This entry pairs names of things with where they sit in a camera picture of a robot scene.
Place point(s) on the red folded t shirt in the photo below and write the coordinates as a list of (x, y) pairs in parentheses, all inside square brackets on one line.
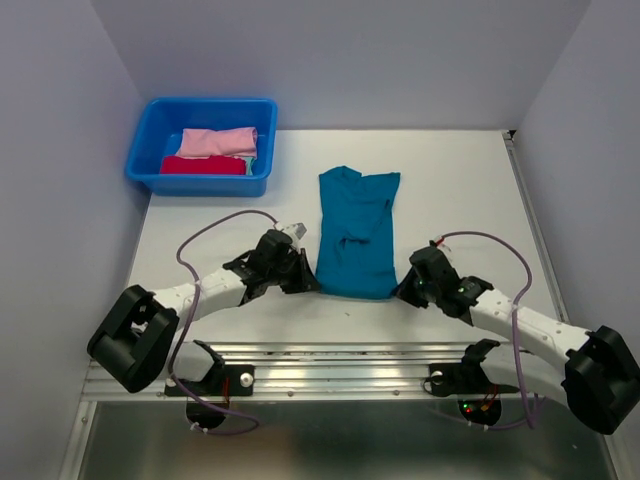
[(211, 165)]

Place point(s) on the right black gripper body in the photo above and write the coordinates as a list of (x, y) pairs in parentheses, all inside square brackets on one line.
[(411, 289)]

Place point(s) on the aluminium rail frame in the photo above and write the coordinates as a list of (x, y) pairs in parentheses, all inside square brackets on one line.
[(338, 389)]

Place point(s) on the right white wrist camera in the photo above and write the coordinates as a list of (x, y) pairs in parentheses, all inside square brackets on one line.
[(440, 244)]

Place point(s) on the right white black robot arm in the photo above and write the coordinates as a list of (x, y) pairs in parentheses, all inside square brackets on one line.
[(591, 372)]

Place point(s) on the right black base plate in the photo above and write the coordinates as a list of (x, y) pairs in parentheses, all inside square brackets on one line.
[(446, 379)]

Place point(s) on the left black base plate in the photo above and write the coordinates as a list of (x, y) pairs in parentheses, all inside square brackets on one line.
[(228, 380)]

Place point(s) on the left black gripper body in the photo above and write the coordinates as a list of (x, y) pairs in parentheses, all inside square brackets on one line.
[(273, 274)]

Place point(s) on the blue plastic bin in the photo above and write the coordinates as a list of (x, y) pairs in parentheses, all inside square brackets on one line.
[(159, 135)]

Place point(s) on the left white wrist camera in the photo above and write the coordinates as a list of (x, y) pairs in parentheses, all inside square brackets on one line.
[(296, 231)]

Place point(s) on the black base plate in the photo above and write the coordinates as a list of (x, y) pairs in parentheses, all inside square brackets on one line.
[(228, 380), (446, 379)]

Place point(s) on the light teal folded shirt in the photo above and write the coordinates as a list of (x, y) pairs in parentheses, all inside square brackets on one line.
[(249, 163)]

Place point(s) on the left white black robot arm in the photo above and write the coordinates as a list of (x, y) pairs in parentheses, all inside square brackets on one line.
[(143, 334)]

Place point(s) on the teal t shirt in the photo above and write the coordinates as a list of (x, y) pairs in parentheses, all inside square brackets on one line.
[(356, 252)]

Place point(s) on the pink folded t shirt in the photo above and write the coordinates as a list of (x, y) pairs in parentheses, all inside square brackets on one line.
[(205, 142)]

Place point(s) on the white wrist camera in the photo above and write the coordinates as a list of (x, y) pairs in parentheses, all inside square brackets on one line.
[(440, 244), (296, 231)]

